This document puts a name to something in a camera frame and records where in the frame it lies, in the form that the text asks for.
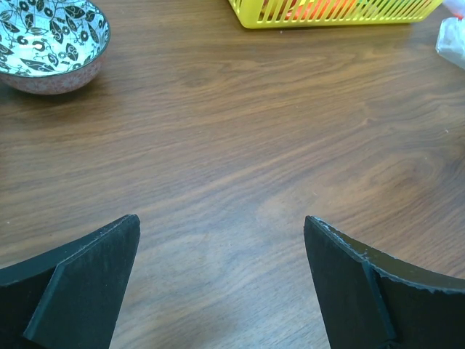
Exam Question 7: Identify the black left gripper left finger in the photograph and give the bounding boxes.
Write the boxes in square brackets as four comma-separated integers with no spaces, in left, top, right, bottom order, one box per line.
[1,214,140,348]

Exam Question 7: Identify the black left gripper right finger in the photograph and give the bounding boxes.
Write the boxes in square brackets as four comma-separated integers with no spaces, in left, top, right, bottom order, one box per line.
[304,216,464,348]

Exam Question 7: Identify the clear zip top bag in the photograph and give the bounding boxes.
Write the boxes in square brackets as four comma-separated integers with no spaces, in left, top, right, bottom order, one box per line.
[435,0,464,69]

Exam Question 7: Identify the yellow plastic shopping basket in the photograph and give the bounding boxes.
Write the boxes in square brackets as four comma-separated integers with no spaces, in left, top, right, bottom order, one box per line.
[229,0,442,29]

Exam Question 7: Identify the black floral patterned bowl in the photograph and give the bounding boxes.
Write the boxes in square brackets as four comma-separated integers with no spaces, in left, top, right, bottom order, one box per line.
[1,0,110,95]

